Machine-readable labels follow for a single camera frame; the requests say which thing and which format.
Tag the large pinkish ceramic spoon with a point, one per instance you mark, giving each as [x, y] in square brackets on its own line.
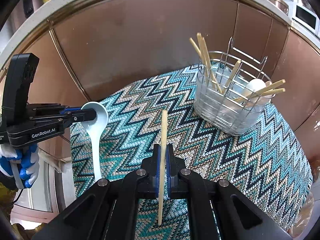
[253, 86]

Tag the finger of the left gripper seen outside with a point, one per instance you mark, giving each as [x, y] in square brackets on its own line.
[70, 115]

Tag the white microwave oven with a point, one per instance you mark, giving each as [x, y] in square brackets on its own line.
[306, 17]

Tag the brown rice cooker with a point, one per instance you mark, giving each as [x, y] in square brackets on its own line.
[281, 5]

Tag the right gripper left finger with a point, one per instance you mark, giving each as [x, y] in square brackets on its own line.
[142, 183]

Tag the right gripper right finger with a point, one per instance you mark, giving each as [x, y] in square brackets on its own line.
[183, 183]

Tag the left gloved hand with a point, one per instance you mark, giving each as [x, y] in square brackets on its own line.
[28, 167]

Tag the yellow jacket forearm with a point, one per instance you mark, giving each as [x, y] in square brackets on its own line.
[7, 197]

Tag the wire utensil basket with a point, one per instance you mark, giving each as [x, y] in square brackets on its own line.
[220, 109]

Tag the zigzag knitted table mat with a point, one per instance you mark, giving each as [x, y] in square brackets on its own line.
[267, 163]

